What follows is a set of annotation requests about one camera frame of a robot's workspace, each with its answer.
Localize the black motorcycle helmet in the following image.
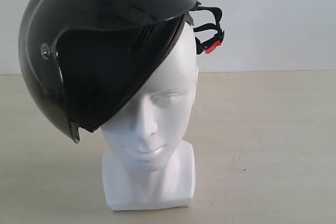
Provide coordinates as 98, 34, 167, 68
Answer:
18, 0, 226, 145

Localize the white mannequin head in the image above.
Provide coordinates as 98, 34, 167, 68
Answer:
101, 23, 198, 211

